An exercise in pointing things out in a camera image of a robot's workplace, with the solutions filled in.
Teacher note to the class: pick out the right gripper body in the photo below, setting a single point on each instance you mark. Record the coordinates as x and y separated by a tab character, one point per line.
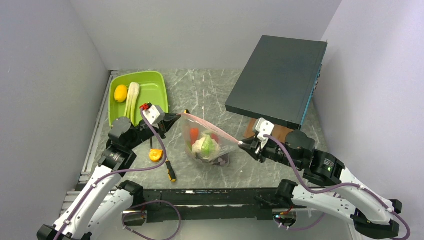
276	152

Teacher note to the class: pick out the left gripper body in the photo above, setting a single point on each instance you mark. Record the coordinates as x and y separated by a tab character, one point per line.
142	133

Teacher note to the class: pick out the orange carrot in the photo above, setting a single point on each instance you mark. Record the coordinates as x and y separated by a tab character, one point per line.
194	134

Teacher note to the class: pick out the dark red onion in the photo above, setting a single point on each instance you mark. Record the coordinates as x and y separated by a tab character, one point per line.
221	161

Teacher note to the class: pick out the red tomato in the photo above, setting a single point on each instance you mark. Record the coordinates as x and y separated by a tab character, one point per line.
215	137

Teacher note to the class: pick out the clear zip top bag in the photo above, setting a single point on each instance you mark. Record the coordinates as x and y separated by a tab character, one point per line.
227	142

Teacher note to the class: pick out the white cauliflower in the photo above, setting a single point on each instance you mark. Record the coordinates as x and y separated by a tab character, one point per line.
205	148

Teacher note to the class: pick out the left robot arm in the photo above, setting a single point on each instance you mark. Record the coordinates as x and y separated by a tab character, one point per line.
106	195

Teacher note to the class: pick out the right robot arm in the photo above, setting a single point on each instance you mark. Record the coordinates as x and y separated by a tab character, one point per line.
326	184

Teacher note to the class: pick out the wooden block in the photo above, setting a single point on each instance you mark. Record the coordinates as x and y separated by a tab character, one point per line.
279	132

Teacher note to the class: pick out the orange tape measure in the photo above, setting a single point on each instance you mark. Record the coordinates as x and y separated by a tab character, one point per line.
155	155

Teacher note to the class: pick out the green plastic tray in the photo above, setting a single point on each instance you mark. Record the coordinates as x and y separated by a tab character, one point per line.
152	90

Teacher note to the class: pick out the yellow lemon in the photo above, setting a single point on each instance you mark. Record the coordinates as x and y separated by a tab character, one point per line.
120	93

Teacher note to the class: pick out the celery stalk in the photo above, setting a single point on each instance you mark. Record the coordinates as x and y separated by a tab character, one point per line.
131	100

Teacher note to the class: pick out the dark grey box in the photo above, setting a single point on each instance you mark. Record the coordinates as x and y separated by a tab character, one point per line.
278	81

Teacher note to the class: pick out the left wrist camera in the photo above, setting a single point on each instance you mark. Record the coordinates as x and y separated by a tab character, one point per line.
153	114

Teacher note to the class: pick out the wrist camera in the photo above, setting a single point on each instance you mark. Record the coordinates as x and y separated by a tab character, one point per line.
261	128
153	114

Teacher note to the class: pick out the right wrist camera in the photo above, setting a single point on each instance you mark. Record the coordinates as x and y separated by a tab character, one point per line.
261	128

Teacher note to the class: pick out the aluminium frame rail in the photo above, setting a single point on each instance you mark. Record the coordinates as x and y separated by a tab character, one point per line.
96	136

